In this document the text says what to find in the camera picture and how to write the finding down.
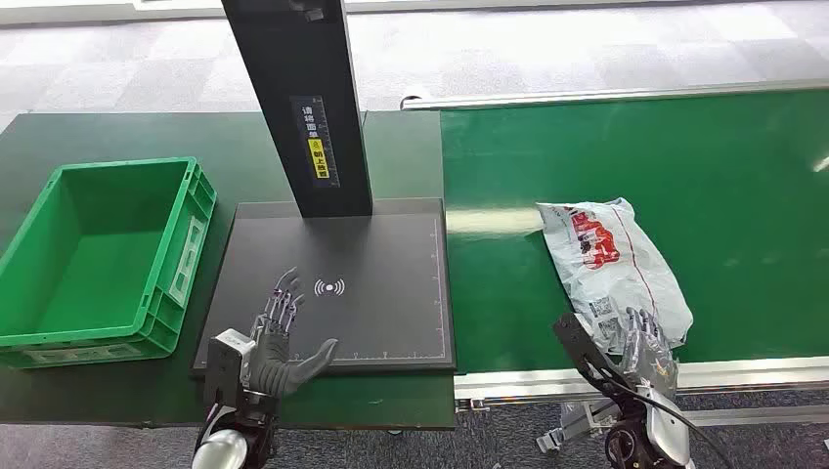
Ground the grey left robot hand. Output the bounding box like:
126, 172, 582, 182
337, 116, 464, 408
247, 267, 339, 398

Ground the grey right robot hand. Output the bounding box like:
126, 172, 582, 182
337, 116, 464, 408
620, 308, 678, 394

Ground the grey package with red print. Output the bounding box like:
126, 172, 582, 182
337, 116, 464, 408
536, 196, 694, 356

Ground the green conveyor belt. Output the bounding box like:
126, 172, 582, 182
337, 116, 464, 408
440, 88, 829, 375

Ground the green plastic crate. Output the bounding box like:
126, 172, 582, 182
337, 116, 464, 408
0, 156, 218, 370

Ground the dark green table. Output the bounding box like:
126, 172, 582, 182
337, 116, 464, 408
0, 110, 457, 432

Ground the label sticker with yellow patch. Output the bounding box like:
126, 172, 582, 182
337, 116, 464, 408
289, 95, 340, 190

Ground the black scale column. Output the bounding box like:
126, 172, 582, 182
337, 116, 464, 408
220, 0, 374, 220

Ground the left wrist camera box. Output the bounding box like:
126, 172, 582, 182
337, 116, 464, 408
202, 328, 257, 415

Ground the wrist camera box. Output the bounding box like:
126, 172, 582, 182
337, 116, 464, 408
551, 314, 627, 390
202, 328, 257, 415

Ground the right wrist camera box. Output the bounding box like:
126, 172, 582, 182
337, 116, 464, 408
551, 314, 627, 390

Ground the aluminium conveyor rail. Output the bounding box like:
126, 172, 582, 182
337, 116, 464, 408
453, 356, 829, 404
400, 78, 829, 111

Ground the metal conveyor support bracket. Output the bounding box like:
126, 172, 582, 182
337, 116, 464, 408
536, 400, 617, 454

